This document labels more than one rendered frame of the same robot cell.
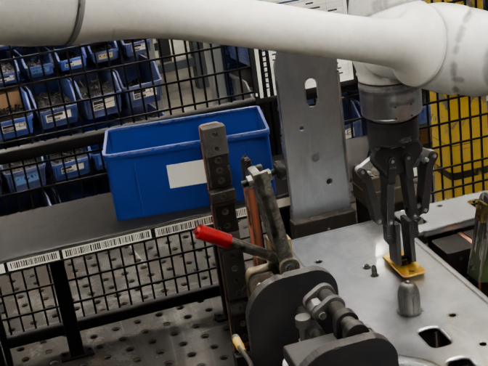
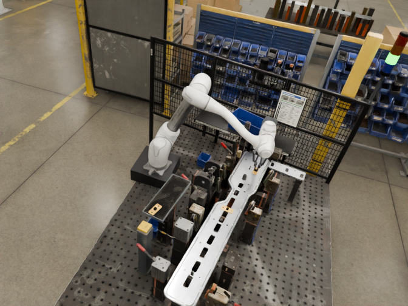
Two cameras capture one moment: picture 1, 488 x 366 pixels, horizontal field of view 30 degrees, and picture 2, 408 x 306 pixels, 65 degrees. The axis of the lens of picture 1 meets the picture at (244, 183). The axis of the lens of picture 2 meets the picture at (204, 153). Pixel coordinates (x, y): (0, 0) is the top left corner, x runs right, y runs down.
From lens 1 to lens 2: 143 cm
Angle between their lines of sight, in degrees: 33
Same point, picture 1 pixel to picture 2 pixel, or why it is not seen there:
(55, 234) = (215, 122)
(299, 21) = (237, 127)
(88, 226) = (222, 124)
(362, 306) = (239, 172)
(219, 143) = (247, 126)
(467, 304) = (252, 184)
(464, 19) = (263, 143)
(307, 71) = not seen: hidden behind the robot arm
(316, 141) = not seen: hidden behind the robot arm
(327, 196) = not seen: hidden behind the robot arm
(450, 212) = (280, 167)
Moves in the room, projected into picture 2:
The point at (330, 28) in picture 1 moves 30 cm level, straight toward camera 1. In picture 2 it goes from (241, 131) to (209, 149)
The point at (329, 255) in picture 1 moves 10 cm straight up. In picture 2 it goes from (249, 159) to (252, 150)
